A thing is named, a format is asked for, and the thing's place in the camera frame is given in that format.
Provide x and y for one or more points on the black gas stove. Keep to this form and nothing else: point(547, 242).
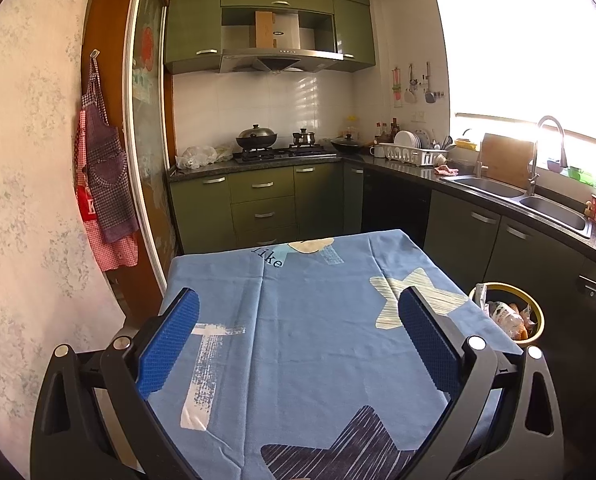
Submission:
point(283, 152)

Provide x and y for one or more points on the sauce bottles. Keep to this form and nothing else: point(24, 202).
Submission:
point(387, 132)

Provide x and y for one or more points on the small steel faucet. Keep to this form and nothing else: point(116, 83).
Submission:
point(479, 167)

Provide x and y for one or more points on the green plastic container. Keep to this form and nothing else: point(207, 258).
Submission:
point(585, 176)

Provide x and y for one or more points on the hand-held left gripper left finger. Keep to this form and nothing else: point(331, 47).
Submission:
point(170, 342)

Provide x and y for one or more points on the hanging kitchen utensils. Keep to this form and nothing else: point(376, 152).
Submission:
point(428, 90)

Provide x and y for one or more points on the white plates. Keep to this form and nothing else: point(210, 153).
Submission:
point(407, 139)

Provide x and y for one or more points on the black wok with lid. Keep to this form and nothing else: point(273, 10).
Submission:
point(257, 137)

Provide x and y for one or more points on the small dark bowl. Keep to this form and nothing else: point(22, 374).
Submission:
point(557, 163)

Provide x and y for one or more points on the dark kitchen countertop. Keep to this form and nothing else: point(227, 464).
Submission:
point(413, 170)

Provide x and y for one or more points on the crumpled clear plastic bag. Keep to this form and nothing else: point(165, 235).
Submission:
point(197, 156)

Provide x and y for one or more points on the steel double sink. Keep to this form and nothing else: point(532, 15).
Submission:
point(553, 210)

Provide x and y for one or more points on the yellow rimmed black trash bin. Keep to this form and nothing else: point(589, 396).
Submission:
point(538, 312)

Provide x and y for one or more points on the dark base cabinets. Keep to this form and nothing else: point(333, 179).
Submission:
point(458, 240)

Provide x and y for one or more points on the red checked apron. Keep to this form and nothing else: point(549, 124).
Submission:
point(115, 257)

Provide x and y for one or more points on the pink dish cloth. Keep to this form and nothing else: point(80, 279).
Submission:
point(445, 170)

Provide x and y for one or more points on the printed sliding glass door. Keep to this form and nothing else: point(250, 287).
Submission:
point(150, 135)

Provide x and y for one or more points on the steel range hood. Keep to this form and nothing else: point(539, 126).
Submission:
point(308, 35)

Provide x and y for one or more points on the yellow kitchen item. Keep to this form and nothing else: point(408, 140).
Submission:
point(467, 144)

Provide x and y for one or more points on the wooden door frame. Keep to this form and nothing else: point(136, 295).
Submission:
point(112, 20)

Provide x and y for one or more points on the white snack packet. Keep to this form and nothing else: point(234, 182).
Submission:
point(503, 317)

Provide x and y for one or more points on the tall gooseneck steel faucet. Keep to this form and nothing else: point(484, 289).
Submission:
point(533, 170)

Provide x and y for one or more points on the green base cabinets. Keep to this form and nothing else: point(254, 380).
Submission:
point(263, 200)

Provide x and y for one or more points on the bright window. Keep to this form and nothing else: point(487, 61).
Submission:
point(528, 50)

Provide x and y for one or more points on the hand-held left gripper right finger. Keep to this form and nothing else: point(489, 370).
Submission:
point(428, 345)

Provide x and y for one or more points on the white dish rack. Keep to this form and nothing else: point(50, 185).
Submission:
point(410, 156)

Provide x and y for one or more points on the small wooden board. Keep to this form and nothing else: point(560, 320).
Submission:
point(265, 30)

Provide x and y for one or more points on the white mug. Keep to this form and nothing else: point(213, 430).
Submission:
point(376, 151)

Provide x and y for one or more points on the black lidded frying pan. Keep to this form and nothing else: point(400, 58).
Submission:
point(348, 145)

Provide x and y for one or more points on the wooden cutting board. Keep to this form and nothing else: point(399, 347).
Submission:
point(508, 160)

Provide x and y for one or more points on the blue star print tablecloth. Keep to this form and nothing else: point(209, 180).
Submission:
point(303, 335)

